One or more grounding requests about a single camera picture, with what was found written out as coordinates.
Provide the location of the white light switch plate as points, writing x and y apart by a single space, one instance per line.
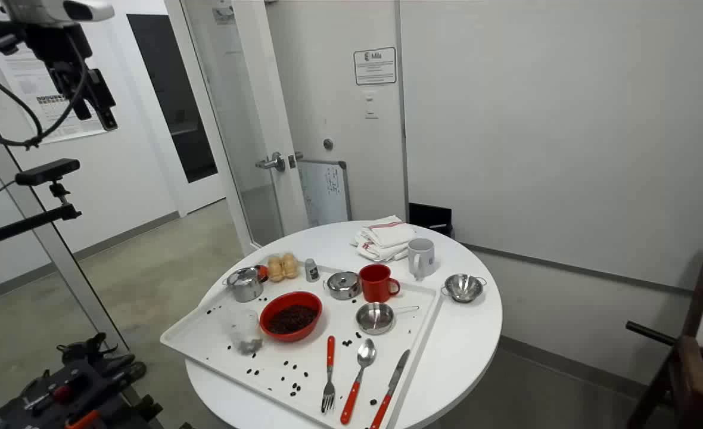
373 102

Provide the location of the black and red tools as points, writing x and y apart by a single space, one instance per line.
89 382

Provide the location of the small steel cup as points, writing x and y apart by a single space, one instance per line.
340 286

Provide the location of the small grey shaker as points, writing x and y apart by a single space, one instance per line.
309 272

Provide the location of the small steel bowl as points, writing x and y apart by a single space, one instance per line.
463 288
374 319

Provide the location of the grey metal wall panel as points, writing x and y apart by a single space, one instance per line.
323 192

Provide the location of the white towel red stripes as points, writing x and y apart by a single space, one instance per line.
376 242

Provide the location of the red mug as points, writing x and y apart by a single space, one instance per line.
374 286

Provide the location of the black stand boom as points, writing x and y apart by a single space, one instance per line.
18 225

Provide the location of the dark glass door panel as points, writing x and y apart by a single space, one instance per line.
175 96

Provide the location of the grey white mug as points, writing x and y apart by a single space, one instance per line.
421 262

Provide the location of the small orange round object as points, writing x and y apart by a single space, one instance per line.
262 272

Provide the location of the clear plastic cup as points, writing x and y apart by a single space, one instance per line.
242 330

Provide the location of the black box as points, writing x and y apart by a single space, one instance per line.
429 218

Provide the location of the black stand camera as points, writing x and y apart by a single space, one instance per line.
45 169

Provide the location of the white notice sign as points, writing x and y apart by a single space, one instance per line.
374 65

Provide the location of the steel cup left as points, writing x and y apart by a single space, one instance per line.
244 286

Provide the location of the yellow bread roll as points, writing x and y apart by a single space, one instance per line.
288 257
292 272
274 275
271 261

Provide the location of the silver stand pole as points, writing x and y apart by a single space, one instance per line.
65 262

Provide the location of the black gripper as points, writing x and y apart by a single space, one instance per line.
68 55

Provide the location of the orange red bowl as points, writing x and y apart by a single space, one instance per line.
270 317

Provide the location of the white rectangular tray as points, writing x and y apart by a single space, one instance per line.
208 335

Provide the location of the white door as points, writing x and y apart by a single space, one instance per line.
239 96

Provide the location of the white paper poster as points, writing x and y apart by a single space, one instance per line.
29 83

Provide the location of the round silver lock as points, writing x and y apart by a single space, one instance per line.
326 143

